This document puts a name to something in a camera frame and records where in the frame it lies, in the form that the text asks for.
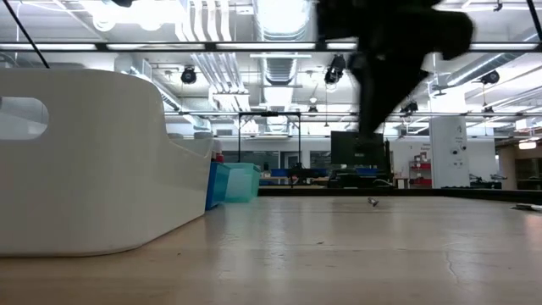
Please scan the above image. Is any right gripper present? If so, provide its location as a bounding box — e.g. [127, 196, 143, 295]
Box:
[315, 0, 475, 139]

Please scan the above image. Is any overhead rig light bar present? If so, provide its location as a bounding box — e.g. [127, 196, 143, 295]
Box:
[0, 41, 542, 54]

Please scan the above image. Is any black computer monitor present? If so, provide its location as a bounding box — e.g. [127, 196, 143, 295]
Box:
[329, 130, 385, 170]

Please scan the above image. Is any red storage shelf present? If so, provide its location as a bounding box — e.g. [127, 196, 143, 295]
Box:
[408, 154, 433, 187]

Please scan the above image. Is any white square pillar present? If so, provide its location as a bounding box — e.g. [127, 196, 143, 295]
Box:
[429, 116, 471, 190]

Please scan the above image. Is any teal translucent plastic bin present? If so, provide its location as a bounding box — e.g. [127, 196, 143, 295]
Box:
[223, 163, 262, 203]

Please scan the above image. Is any white plastic bin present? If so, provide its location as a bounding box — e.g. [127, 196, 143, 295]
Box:
[0, 68, 215, 258]

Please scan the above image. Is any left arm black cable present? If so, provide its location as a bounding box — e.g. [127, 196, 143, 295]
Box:
[2, 0, 51, 69]

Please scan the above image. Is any black aluminium table frame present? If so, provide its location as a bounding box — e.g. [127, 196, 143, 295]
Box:
[257, 186, 542, 205]

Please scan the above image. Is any silver ceiling air duct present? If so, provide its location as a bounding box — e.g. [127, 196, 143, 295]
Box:
[252, 0, 317, 135]

